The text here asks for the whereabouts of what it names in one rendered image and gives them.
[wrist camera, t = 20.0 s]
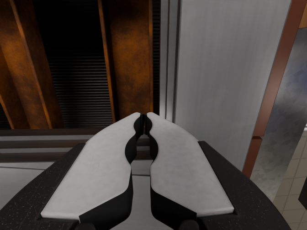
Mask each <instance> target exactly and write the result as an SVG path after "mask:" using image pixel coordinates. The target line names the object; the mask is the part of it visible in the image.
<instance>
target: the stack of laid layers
mask: <svg viewBox="0 0 307 230"><path fill-rule="evenodd" d="M180 5H181V0H160V36H159V116H161V117H163V118H165V119H167V120H168V121H170V122H172V123H174V122H175V98H176V80H177V63H178V46H179V29H180ZM103 129H105V128H71V129H13V130H0V167H18V168H34V169H47V168H48V167H49V166H51V165H52V164H53V163H54V162H56V161H57V160H58V159H59V158H61V157H62V156H63V155H64V154H65V153H67V152H68V151H69V150H71V149H72V148H73V147H74V146H76V145H77V144H78V143H86V142H87V141H88V140H89V139H90V138H92V137H93V136H94V135H95V134H97V133H98V132H100V131H101V130H103ZM136 143H137V156H136V157H135V159H134V160H133V161H132V163H131V168H132V175H146V176H150V166H151V164H152V162H153V159H152V158H151V156H150V142H149V137H148V135H145V127H144V130H143V135H141V136H140V138H139V139H138V141H137V142H136Z"/></svg>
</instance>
